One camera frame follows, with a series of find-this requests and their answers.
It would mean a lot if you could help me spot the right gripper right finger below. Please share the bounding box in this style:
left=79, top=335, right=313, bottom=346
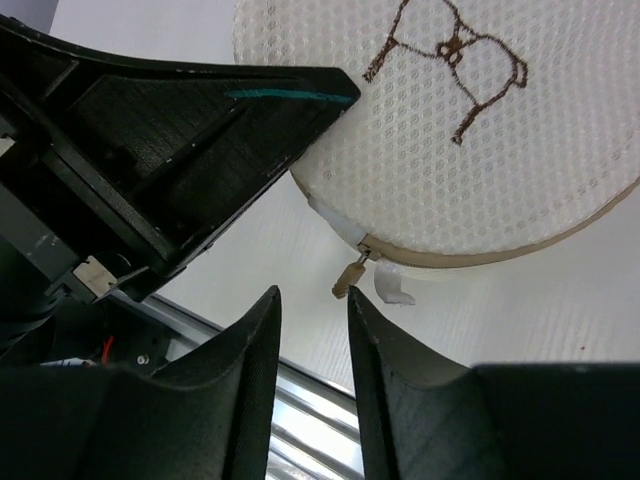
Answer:
left=347, top=288, right=639, bottom=479

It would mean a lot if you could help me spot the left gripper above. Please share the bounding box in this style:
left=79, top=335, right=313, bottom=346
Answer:
left=1, top=167, right=150, bottom=366

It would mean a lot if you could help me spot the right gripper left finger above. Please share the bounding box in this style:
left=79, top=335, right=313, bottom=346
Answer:
left=1, top=287, right=282, bottom=479

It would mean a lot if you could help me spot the aluminium mounting rail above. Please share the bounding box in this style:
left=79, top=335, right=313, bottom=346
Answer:
left=144, top=293, right=362, bottom=480

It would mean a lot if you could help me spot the white mesh laundry bag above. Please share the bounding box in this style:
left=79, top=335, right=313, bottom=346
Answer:
left=233, top=1, right=639, bottom=305

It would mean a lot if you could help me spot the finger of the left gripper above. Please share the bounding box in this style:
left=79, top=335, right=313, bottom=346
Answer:
left=1, top=17, right=360, bottom=302

